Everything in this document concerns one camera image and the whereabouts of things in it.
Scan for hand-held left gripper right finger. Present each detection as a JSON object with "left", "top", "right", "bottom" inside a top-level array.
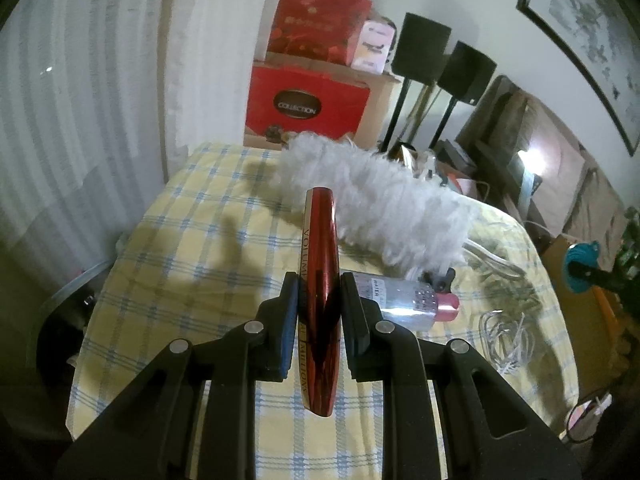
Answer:
[{"left": 340, "top": 271, "right": 583, "bottom": 480}]

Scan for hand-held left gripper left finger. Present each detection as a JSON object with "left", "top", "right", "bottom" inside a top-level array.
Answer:
[{"left": 54, "top": 272, "right": 298, "bottom": 480}]

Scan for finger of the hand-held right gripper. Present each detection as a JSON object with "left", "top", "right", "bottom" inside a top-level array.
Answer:
[{"left": 575, "top": 266, "right": 626, "bottom": 290}]

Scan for blue round plastic item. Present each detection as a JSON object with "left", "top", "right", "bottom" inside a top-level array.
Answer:
[{"left": 562, "top": 241, "right": 601, "bottom": 295}]

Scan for cardboard box with orange lining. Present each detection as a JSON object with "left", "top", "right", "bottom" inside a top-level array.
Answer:
[{"left": 540, "top": 232, "right": 631, "bottom": 411}]

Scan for red mascara tube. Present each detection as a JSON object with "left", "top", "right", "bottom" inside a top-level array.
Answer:
[{"left": 298, "top": 187, "right": 343, "bottom": 418}]

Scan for clear bottle with red cap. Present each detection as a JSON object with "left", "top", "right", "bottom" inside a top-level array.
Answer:
[{"left": 347, "top": 270, "right": 461, "bottom": 333}]

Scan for black clip device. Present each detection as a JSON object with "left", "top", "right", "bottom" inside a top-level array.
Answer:
[{"left": 425, "top": 269, "right": 458, "bottom": 293}]

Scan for white wired earphones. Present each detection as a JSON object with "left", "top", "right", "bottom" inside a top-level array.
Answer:
[{"left": 477, "top": 310, "right": 533, "bottom": 376}]

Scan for white fluffy duster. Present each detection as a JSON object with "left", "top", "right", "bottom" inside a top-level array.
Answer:
[{"left": 275, "top": 131, "right": 481, "bottom": 271}]

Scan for yellow checked tablecloth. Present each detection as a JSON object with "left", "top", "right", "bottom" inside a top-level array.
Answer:
[{"left": 67, "top": 142, "right": 581, "bottom": 480}]

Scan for black device with lit lamp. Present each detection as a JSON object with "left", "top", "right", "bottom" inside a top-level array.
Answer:
[{"left": 517, "top": 147, "right": 546, "bottom": 196}]

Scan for large brown cushion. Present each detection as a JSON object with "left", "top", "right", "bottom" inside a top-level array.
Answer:
[{"left": 520, "top": 100, "right": 608, "bottom": 241}]

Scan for glossy magazine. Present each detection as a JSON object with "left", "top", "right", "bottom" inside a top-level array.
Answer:
[{"left": 565, "top": 395, "right": 613, "bottom": 441}]

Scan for open cardboard box of clutter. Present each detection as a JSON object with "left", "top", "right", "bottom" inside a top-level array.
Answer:
[{"left": 390, "top": 140, "right": 481, "bottom": 196}]

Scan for brown sofa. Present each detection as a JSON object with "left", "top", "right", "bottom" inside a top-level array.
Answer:
[{"left": 455, "top": 75, "right": 640, "bottom": 261}]

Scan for black speaker stand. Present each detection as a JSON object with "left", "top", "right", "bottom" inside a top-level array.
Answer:
[
  {"left": 425, "top": 95, "right": 458, "bottom": 153},
  {"left": 380, "top": 80, "right": 416, "bottom": 153}
]

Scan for large brown cardboard box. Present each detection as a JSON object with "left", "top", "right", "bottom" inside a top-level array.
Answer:
[{"left": 250, "top": 57, "right": 403, "bottom": 153}]

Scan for red box with round label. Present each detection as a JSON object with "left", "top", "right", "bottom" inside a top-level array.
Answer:
[{"left": 244, "top": 62, "right": 372, "bottom": 148}]

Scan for black speaker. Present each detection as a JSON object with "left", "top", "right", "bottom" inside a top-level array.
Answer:
[
  {"left": 390, "top": 12, "right": 451, "bottom": 83},
  {"left": 437, "top": 41, "right": 498, "bottom": 106}
]

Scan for framed ink painting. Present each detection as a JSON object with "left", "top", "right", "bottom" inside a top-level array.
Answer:
[{"left": 516, "top": 0, "right": 640, "bottom": 157}]

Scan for pink white box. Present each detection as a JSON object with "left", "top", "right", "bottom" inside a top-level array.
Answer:
[{"left": 350, "top": 20, "right": 398, "bottom": 73}]

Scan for red gift box gold print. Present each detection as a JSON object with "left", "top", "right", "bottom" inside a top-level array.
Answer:
[{"left": 265, "top": 0, "right": 373, "bottom": 67}]

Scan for white curtain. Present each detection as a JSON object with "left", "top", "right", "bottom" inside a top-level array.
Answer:
[{"left": 0, "top": 0, "right": 281, "bottom": 241}]

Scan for white cable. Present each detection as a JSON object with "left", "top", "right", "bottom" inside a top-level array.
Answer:
[{"left": 462, "top": 240, "right": 528, "bottom": 281}]

